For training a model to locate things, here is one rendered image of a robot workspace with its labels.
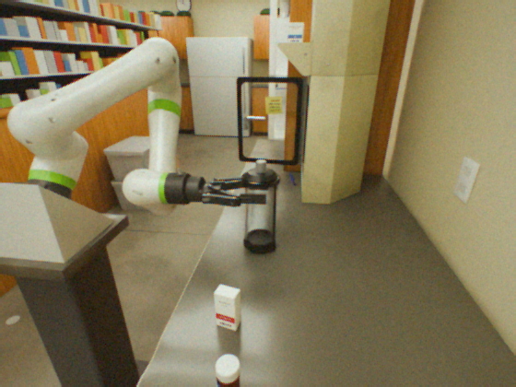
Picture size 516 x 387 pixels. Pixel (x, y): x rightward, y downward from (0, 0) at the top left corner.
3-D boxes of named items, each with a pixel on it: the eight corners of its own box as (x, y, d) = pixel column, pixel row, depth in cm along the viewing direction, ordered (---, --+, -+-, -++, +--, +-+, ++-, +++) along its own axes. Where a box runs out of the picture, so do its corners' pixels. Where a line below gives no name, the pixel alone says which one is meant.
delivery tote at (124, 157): (171, 164, 352) (168, 136, 338) (148, 183, 298) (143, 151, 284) (137, 162, 356) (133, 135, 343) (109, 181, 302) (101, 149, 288)
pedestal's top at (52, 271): (-33, 270, 88) (-39, 259, 86) (52, 217, 116) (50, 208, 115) (65, 282, 83) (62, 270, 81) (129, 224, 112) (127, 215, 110)
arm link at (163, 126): (142, 111, 104) (172, 108, 104) (156, 128, 115) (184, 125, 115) (135, 212, 94) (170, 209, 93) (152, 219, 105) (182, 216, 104)
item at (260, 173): (278, 178, 87) (279, 157, 84) (275, 191, 79) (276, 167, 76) (247, 176, 88) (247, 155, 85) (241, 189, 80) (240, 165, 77)
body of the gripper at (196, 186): (182, 182, 81) (216, 183, 80) (193, 171, 89) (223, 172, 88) (186, 206, 84) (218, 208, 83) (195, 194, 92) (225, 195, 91)
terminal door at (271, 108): (298, 166, 145) (303, 76, 129) (239, 161, 152) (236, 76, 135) (298, 165, 146) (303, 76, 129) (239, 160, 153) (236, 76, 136)
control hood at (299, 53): (308, 72, 129) (310, 45, 125) (310, 76, 100) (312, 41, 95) (281, 72, 130) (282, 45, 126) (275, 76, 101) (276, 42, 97)
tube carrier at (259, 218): (278, 232, 96) (281, 170, 87) (275, 252, 86) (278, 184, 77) (245, 230, 97) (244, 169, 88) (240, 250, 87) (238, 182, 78)
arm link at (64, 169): (11, 171, 86) (34, 114, 92) (39, 189, 100) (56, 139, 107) (60, 179, 88) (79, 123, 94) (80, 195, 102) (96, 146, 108)
